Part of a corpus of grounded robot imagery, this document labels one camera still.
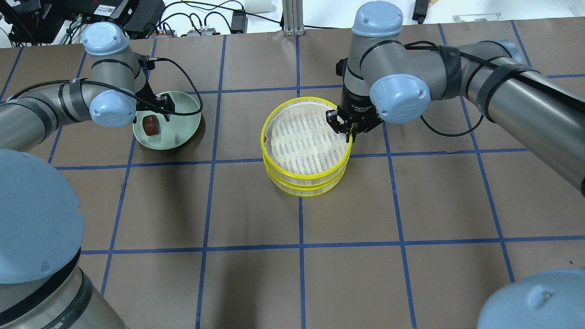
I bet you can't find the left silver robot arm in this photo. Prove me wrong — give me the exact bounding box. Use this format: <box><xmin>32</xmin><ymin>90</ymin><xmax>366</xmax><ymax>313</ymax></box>
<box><xmin>1</xmin><ymin>21</ymin><xmax>175</xmax><ymax>329</ymax></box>

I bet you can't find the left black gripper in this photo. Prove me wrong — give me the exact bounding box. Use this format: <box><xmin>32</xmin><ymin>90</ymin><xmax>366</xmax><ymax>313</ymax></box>
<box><xmin>136</xmin><ymin>87</ymin><xmax>176</xmax><ymax>122</ymax></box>

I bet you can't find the black power adapter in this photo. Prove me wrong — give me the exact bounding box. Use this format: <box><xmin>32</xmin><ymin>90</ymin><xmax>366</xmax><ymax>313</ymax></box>
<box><xmin>230</xmin><ymin>9</ymin><xmax>248</xmax><ymax>35</ymax></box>

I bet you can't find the clear plastic holder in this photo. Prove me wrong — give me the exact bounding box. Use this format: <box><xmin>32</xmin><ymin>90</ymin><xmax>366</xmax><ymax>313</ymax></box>
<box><xmin>452</xmin><ymin>12</ymin><xmax>501</xmax><ymax>23</ymax></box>

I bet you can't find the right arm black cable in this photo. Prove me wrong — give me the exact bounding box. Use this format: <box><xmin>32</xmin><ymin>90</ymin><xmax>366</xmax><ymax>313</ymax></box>
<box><xmin>402</xmin><ymin>40</ymin><xmax>540</xmax><ymax>137</ymax></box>

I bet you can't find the yellow steamer layer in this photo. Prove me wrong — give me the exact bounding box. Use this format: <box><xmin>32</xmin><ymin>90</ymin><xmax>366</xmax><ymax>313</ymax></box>
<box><xmin>262</xmin><ymin>154</ymin><xmax>350</xmax><ymax>197</ymax></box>
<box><xmin>261</xmin><ymin>96</ymin><xmax>353</xmax><ymax>180</ymax></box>

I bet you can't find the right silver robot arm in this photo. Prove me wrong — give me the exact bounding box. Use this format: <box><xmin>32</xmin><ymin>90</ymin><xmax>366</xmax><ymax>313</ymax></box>
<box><xmin>326</xmin><ymin>1</ymin><xmax>585</xmax><ymax>193</ymax></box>

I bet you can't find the black electronics box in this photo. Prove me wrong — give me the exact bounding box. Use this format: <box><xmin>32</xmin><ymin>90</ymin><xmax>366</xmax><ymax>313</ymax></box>
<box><xmin>109</xmin><ymin>0</ymin><xmax>165</xmax><ymax>40</ymax></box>

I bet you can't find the brown bun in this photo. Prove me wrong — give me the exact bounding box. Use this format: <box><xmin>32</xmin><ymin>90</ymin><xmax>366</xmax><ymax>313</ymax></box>
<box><xmin>141</xmin><ymin>114</ymin><xmax>161</xmax><ymax>137</ymax></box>

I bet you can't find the green round plate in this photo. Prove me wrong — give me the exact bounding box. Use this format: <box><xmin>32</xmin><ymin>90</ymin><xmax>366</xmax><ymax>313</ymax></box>
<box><xmin>133</xmin><ymin>111</ymin><xmax>202</xmax><ymax>150</ymax></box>

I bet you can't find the aluminium frame post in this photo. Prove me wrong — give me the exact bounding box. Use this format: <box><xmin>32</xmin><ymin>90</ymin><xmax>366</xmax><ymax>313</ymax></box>
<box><xmin>282</xmin><ymin>0</ymin><xmax>305</xmax><ymax>36</ymax></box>

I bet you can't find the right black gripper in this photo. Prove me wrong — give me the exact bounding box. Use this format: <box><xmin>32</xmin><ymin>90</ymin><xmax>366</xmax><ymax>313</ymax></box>
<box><xmin>325</xmin><ymin>87</ymin><xmax>383</xmax><ymax>143</ymax></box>

